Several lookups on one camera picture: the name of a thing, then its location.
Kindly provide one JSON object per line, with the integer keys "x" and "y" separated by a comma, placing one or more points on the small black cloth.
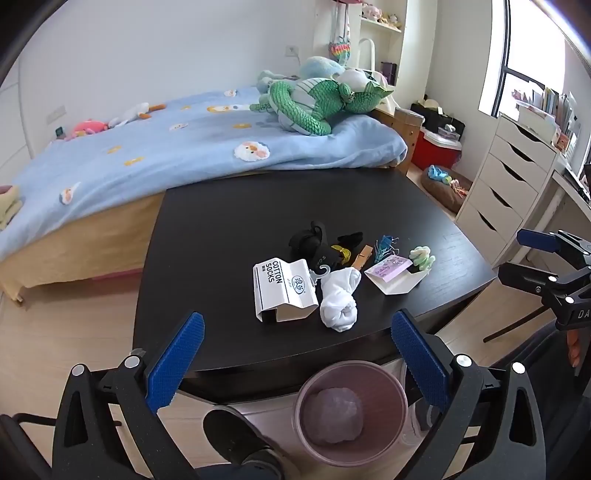
{"x": 350, "y": 240}

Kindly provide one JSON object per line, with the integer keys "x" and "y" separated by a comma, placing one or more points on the bed with blue blanket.
{"x": 184, "y": 152}

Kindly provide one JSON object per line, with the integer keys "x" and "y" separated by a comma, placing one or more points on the pink plush toy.
{"x": 87, "y": 128}

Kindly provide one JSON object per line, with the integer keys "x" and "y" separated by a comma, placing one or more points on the white wall shelf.
{"x": 383, "y": 16}

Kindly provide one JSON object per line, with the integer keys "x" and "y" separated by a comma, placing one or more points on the green dragon plush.
{"x": 318, "y": 101}

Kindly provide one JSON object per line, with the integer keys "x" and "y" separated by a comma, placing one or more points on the row of books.
{"x": 549, "y": 108}

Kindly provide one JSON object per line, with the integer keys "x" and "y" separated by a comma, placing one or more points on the white folded paper box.
{"x": 397, "y": 284}

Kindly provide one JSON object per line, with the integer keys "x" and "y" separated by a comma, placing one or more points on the window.
{"x": 540, "y": 41}

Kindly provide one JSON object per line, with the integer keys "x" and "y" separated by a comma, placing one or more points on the white sock packaging card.
{"x": 284, "y": 288}

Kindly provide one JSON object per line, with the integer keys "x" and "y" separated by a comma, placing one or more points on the light blue plush toy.
{"x": 318, "y": 67}

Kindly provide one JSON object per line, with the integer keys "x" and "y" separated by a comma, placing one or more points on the person's right hand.
{"x": 574, "y": 348}

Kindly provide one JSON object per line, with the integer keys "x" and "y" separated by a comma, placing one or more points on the black sock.
{"x": 307, "y": 242}

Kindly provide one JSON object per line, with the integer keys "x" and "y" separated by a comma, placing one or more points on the wooden nightstand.
{"x": 406, "y": 129}

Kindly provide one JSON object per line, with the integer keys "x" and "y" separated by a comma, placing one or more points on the person's black shoe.
{"x": 231, "y": 434}

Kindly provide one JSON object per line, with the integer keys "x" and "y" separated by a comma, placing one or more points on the wooden clothespin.
{"x": 362, "y": 257}

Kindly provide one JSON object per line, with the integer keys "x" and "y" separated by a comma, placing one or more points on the wooden bed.
{"x": 83, "y": 240}

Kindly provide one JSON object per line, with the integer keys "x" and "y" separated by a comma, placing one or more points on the purple card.
{"x": 390, "y": 266}

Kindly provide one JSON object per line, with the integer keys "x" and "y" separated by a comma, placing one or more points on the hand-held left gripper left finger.
{"x": 178, "y": 364}

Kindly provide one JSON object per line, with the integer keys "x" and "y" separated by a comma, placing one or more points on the black bag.
{"x": 429, "y": 117}

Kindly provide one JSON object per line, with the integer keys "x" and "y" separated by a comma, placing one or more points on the rainbow crochet bag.
{"x": 340, "y": 51}

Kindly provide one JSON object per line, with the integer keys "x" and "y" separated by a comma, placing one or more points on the green white hair scrunchie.
{"x": 422, "y": 258}

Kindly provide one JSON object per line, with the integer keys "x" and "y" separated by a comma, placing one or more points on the blue pet toy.
{"x": 437, "y": 173}

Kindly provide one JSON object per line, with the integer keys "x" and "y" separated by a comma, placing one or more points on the dark purple box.
{"x": 388, "y": 73}

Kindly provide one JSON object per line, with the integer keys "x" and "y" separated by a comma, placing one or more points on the white desk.
{"x": 570, "y": 194}

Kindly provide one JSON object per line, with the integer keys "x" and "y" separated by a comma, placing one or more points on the folded beige towels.
{"x": 8, "y": 207}

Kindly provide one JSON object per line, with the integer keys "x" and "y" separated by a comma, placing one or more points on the pink trash bin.
{"x": 369, "y": 383}

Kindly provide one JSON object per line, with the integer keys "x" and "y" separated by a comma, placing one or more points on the white chair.
{"x": 367, "y": 50}

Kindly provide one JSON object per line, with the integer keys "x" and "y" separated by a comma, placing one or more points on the white drawer cabinet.
{"x": 503, "y": 184}

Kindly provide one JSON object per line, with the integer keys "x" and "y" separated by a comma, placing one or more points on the white plush toy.
{"x": 358, "y": 77}

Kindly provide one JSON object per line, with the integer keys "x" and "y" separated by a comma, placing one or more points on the white wardrobe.
{"x": 11, "y": 115}

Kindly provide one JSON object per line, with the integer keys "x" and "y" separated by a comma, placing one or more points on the white goose plush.
{"x": 134, "y": 113}

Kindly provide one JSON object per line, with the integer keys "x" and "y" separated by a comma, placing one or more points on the crumpled plastic bag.
{"x": 336, "y": 415}

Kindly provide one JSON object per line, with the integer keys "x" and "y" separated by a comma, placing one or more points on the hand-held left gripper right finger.
{"x": 418, "y": 364}

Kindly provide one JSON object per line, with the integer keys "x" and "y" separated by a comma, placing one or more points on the brown pet bed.
{"x": 445, "y": 196}

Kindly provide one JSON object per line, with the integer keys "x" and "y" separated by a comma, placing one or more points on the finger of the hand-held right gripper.
{"x": 526, "y": 277}
{"x": 535, "y": 240}

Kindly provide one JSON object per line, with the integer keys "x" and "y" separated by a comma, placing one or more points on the blue binder clip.
{"x": 381, "y": 251}
{"x": 392, "y": 243}

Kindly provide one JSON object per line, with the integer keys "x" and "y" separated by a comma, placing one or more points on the white rolled socks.
{"x": 339, "y": 300}

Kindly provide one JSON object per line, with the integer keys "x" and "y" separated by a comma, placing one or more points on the red storage box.
{"x": 434, "y": 150}

